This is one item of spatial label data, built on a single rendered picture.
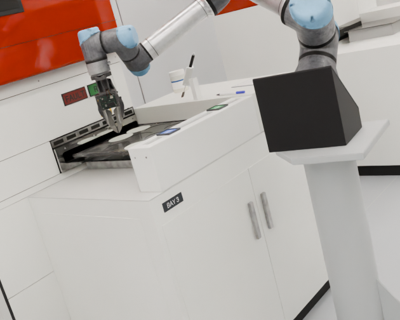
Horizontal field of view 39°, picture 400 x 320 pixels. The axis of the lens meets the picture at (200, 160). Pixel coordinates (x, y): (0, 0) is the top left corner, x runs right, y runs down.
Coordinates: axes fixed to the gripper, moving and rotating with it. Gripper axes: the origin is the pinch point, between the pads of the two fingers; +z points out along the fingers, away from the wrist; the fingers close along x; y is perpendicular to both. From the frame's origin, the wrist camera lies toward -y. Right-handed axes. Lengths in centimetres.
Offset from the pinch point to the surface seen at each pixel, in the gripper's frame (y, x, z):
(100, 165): -12.8, -11.7, 13.9
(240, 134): 7.5, 41.0, 11.9
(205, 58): -318, 63, 11
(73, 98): -24.0, -15.2, -12.1
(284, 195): -5, 53, 42
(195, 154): 25.3, 23.7, 10.2
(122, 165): -3.8, -2.4, 14.1
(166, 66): -280, 26, 6
